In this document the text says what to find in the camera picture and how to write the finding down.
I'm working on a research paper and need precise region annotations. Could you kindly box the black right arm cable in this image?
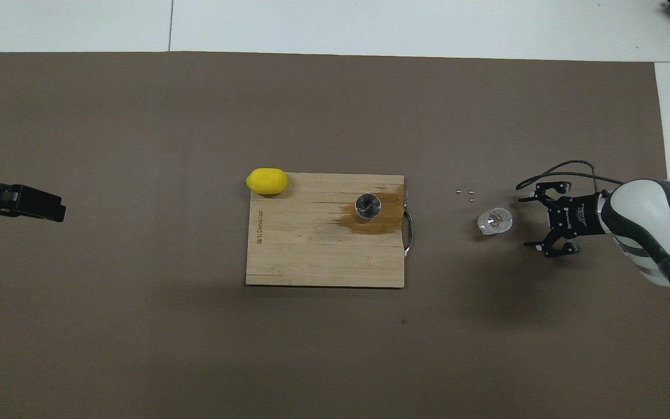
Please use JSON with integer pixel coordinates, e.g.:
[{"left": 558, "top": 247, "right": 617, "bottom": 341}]
[{"left": 515, "top": 160, "right": 626, "bottom": 190}]

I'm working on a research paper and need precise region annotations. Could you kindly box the yellow lemon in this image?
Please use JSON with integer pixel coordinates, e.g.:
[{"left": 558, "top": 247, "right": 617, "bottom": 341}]
[{"left": 246, "top": 168, "right": 288, "bottom": 196}]

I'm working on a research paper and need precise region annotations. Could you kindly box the metal jigger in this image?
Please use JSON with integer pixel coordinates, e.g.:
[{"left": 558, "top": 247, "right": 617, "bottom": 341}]
[{"left": 355, "top": 194, "right": 381, "bottom": 223}]

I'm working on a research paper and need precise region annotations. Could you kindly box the brown table mat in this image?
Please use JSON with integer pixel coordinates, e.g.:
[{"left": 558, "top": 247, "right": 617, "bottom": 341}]
[{"left": 0, "top": 51, "right": 670, "bottom": 419}]

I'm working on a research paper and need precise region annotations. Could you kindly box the clear glass cup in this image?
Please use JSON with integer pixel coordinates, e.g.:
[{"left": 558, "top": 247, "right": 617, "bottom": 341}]
[{"left": 476, "top": 208, "right": 514, "bottom": 236}]

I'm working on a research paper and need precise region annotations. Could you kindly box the wooden cutting board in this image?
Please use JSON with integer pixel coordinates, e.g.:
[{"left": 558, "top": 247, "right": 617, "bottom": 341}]
[{"left": 245, "top": 173, "right": 414, "bottom": 289}]

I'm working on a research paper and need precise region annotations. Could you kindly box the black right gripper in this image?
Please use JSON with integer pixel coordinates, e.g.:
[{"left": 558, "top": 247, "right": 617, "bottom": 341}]
[{"left": 518, "top": 182, "right": 606, "bottom": 258}]

